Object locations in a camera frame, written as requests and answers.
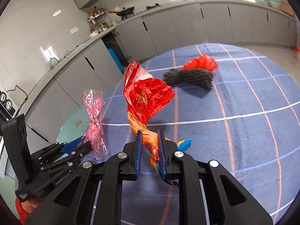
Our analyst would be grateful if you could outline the grey kitchen cabinets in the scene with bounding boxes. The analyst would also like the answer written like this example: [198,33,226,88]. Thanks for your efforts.
[21,0,297,143]

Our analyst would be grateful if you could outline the black foam fruit net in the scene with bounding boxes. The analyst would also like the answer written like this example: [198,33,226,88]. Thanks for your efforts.
[163,69,213,91]

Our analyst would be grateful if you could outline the person's left hand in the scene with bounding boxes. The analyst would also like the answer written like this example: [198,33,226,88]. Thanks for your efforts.
[15,198,43,224]

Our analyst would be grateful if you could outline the green ceramic pot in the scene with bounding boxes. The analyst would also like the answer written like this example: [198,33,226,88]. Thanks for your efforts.
[49,57,59,70]

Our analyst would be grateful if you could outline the red orange snack bag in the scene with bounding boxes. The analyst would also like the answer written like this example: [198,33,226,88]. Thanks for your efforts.
[123,61,180,188]

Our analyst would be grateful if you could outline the black wok on stove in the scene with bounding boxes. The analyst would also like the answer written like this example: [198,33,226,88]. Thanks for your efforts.
[109,7,135,20]

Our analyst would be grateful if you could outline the pink plastic wrapper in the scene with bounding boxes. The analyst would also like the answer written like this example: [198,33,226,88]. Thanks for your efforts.
[79,89,108,161]

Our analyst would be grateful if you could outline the spice rack with bottles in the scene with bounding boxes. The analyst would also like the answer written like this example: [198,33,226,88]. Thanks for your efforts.
[87,6,111,37]

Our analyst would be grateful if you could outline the cardboard box on counter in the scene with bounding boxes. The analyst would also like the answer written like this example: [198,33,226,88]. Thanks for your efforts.
[281,1,294,17]

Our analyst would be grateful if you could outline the red foam fruit net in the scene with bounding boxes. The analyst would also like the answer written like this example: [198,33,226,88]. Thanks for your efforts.
[181,54,218,72]

